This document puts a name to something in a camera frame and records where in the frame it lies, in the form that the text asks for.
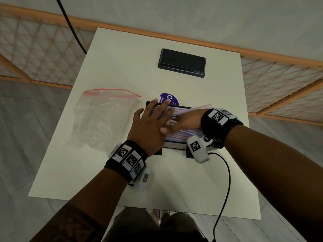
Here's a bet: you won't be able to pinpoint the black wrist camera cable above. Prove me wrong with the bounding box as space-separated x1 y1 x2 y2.
209 152 231 242

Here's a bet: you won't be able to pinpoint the black right wrist camera band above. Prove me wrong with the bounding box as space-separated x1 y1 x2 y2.
186 108 244 164

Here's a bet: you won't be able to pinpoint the black left wrist camera band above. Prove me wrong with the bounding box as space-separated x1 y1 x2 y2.
104 140 152 193

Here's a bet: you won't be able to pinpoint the black box lid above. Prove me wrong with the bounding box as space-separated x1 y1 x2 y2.
158 48 206 78

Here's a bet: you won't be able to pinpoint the person's right hand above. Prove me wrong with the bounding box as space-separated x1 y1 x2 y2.
160 108 209 136

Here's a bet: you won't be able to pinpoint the black card box tray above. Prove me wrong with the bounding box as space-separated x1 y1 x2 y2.
146 101 211 159

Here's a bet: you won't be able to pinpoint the clear plastic zip bag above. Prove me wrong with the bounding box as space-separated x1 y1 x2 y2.
66 89 142 155

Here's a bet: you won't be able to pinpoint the wooden lattice screen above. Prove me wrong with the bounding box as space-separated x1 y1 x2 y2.
0 4 323 127

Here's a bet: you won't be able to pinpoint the person's dark trousers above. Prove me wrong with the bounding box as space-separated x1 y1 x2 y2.
103 208 210 242

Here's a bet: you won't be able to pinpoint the black wrist camera band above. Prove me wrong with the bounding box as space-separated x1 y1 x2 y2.
186 108 244 164
104 140 152 193

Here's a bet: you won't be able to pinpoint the person's left hand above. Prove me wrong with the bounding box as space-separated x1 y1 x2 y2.
127 99 176 157

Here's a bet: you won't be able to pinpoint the stack of playing cards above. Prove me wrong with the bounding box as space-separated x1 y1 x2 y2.
151 103 213 144

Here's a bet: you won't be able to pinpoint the black hanging cable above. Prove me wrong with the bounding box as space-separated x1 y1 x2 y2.
55 0 88 55

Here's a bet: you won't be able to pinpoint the purple round card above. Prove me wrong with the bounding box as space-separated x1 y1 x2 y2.
160 93 180 108

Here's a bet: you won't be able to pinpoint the person's left forearm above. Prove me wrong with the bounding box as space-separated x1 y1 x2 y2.
30 168 129 242

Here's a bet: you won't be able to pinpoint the person's right forearm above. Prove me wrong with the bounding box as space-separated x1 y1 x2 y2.
224 125 323 242

